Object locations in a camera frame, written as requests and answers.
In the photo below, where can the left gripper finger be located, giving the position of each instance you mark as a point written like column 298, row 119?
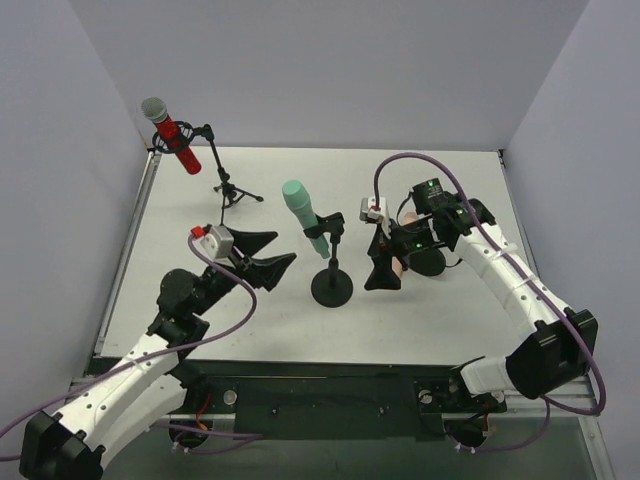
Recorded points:
column 250, row 243
column 267, row 273

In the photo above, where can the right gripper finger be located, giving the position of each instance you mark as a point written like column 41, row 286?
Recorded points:
column 382, row 276
column 379, row 244

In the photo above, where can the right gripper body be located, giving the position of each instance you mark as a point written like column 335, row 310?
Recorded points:
column 382, row 246

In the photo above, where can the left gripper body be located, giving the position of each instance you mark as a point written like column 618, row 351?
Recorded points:
column 240, row 257

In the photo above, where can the black round-base stand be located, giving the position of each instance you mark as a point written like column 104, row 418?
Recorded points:
column 427, row 262
column 330, row 287

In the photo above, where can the black tripod microphone stand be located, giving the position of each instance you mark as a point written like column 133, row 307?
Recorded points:
column 231, row 194

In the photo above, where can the mint green toy microphone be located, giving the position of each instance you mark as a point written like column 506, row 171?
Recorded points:
column 298, row 201

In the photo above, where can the red glitter microphone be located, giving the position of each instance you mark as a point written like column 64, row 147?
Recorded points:
column 154, row 109

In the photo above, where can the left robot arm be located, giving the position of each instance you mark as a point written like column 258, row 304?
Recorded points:
column 82, row 437

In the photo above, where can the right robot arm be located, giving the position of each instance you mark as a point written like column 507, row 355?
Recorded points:
column 556, row 340

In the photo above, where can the black round-base stand front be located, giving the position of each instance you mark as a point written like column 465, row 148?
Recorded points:
column 427, row 262

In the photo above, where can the peach toy microphone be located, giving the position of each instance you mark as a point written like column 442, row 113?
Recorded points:
column 398, row 266

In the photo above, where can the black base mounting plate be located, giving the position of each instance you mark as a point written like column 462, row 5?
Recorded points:
column 332, row 401

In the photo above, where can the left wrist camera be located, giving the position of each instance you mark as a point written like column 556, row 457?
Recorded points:
column 217, row 241

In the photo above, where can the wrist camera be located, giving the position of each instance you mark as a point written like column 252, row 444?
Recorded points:
column 375, row 211
column 217, row 241

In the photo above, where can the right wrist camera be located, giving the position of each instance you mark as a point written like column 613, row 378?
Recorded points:
column 375, row 211

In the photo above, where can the aluminium frame rail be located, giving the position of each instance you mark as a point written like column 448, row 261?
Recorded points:
column 578, row 394

